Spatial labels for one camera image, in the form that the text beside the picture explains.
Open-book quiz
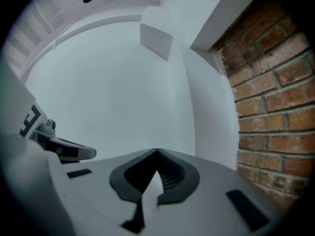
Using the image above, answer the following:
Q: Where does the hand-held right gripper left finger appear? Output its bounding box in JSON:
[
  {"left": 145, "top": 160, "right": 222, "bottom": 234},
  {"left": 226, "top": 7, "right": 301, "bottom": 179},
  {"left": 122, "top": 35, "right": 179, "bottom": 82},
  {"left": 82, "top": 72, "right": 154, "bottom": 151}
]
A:
[{"left": 49, "top": 148, "right": 159, "bottom": 236}]

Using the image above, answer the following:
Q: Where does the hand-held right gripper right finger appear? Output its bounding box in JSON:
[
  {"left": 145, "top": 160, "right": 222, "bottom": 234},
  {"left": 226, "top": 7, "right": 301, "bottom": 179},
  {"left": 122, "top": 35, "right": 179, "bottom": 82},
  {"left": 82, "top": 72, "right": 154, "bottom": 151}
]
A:
[{"left": 137, "top": 148, "right": 290, "bottom": 236}]

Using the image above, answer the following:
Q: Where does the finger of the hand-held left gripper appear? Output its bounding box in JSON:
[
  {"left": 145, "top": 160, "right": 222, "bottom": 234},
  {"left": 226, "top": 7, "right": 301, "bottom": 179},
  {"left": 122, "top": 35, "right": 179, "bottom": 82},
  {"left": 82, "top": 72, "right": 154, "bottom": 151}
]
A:
[{"left": 45, "top": 137, "right": 97, "bottom": 163}]

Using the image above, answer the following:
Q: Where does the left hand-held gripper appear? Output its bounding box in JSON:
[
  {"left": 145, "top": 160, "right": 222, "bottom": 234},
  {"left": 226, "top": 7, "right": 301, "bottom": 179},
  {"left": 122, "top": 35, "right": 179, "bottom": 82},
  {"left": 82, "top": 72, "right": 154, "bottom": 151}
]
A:
[{"left": 0, "top": 58, "right": 59, "bottom": 154}]

